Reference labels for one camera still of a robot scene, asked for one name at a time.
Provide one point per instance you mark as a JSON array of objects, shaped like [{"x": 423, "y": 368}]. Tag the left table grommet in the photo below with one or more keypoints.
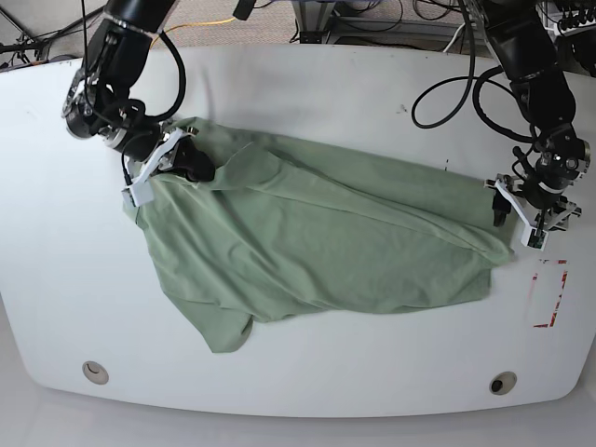
[{"x": 95, "y": 373}]

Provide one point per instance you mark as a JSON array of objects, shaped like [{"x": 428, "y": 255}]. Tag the red tape rectangle marking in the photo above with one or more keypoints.
[{"x": 546, "y": 292}]

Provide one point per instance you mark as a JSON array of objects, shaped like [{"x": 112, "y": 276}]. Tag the table grommet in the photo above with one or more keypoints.
[
  {"x": 95, "y": 373},
  {"x": 503, "y": 383}
]

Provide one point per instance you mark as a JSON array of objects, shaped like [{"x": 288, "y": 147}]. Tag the green T-shirt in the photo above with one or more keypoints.
[{"x": 288, "y": 227}]

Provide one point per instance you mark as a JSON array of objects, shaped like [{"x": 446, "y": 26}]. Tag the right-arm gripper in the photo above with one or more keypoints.
[{"x": 183, "y": 160}]

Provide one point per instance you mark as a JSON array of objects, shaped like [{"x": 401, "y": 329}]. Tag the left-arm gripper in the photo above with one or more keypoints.
[{"x": 543, "y": 184}]

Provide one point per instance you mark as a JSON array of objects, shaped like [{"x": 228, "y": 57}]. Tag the right table grommet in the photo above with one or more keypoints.
[{"x": 503, "y": 383}]

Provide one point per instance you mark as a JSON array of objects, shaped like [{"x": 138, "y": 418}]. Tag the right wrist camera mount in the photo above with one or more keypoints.
[{"x": 138, "y": 191}]

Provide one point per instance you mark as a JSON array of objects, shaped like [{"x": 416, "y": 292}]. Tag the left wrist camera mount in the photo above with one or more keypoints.
[{"x": 526, "y": 214}]

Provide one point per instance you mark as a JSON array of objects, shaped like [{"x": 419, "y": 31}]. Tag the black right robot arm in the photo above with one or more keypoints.
[{"x": 98, "y": 102}]

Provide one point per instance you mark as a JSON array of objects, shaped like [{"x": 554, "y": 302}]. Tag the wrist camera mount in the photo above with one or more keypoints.
[
  {"x": 138, "y": 191},
  {"x": 526, "y": 214}
]

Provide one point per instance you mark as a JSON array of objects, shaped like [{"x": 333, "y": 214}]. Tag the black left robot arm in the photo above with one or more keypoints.
[{"x": 526, "y": 56}]

